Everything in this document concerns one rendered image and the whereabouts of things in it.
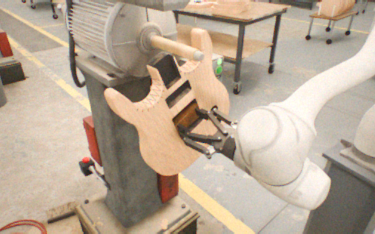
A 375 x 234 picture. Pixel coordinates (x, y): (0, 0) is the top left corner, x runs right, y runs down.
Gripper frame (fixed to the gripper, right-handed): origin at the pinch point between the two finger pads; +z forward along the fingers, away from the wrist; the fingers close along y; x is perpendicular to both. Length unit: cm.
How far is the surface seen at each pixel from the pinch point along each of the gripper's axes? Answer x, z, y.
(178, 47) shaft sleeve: 20.0, 3.6, 7.6
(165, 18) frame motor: 21.0, 19.2, 16.8
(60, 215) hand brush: -80, 89, -65
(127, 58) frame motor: 17.9, 19.4, -0.9
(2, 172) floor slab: -77, 166, -83
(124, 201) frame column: -50, 36, -30
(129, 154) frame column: -28.3, 35.2, -15.5
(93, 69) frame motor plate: 11.3, 38.8, -6.9
